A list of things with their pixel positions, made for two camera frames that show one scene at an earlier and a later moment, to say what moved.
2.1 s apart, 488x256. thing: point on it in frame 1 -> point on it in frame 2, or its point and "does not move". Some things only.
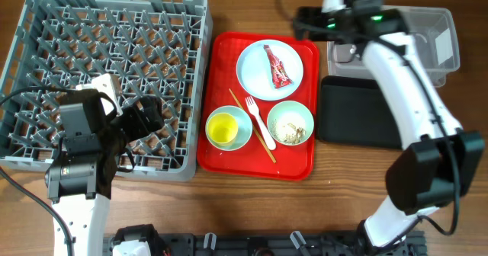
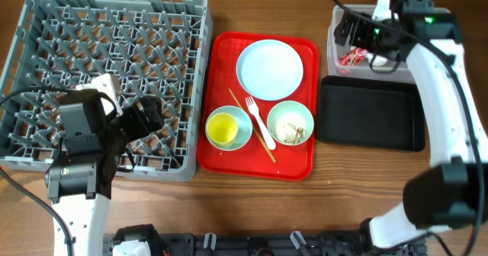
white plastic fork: (254, 108) does not move
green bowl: (290, 123) does not move
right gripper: (310, 17) -> (343, 28)
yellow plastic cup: (222, 129) does not move
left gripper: (142, 128) does not move
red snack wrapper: (280, 75) -> (353, 57)
